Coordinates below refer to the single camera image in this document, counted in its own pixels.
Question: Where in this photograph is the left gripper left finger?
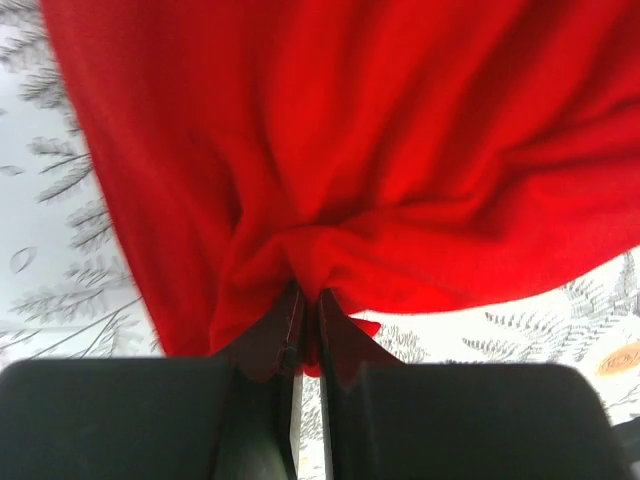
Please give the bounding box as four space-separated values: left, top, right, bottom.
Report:
1 284 306 479

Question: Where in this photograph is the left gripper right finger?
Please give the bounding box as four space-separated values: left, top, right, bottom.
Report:
317 291 639 480

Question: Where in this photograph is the red t shirt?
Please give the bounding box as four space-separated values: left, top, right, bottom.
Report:
41 1 639 356

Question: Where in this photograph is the floral patterned table mat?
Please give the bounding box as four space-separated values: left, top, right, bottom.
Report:
0 0 640 480

